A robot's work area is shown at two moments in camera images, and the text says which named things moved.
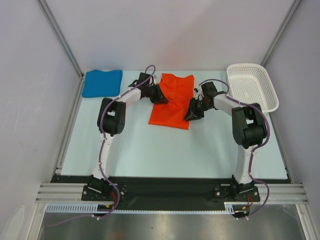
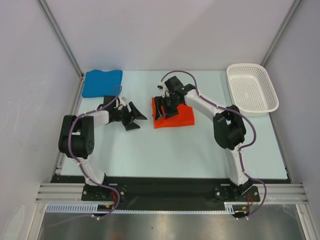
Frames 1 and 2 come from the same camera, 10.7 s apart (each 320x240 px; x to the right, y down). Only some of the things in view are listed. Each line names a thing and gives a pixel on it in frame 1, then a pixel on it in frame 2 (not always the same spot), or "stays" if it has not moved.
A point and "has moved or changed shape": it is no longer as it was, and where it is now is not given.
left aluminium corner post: (44, 6) stays
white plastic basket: (250, 83) stays
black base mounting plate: (172, 190) stays
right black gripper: (197, 107) → (165, 104)
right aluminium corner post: (281, 31) stays
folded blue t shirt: (101, 83) stays
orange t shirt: (178, 89) has moved or changed shape
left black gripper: (159, 98) → (129, 125)
